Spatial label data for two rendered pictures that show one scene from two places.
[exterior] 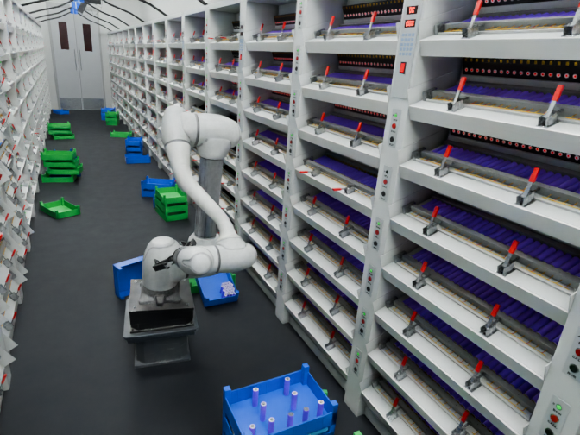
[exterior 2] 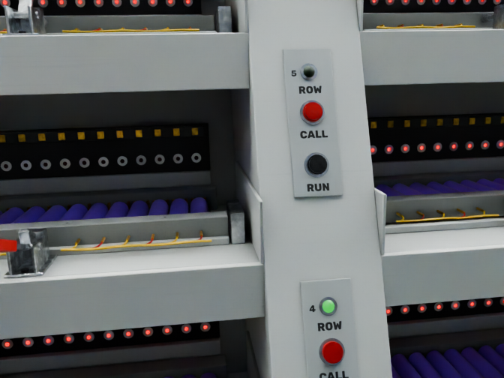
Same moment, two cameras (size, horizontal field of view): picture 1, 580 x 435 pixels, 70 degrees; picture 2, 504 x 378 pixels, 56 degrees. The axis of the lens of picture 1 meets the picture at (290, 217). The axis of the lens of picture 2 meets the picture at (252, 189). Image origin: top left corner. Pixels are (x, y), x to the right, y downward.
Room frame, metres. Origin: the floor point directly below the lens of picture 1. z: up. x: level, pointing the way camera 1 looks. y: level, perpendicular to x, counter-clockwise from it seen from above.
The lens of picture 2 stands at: (1.28, 0.05, 0.90)
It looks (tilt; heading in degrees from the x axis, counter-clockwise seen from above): 7 degrees up; 292
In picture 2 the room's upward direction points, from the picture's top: 4 degrees counter-clockwise
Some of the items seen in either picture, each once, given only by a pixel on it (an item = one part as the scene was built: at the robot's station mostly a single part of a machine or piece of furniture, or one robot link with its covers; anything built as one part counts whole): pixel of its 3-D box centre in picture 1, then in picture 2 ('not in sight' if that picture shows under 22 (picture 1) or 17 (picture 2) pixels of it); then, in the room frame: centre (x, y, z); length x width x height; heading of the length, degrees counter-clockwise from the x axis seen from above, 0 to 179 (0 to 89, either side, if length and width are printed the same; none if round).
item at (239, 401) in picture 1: (279, 405); not in sight; (1.00, -0.01, 0.36); 0.30 x 0.20 x 0.08; 118
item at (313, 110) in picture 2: not in sight; (311, 112); (1.37, -0.32, 1.00); 0.02 x 0.01 x 0.02; 29
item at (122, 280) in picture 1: (141, 274); not in sight; (2.19, 0.87, 0.10); 0.30 x 0.08 x 0.20; 138
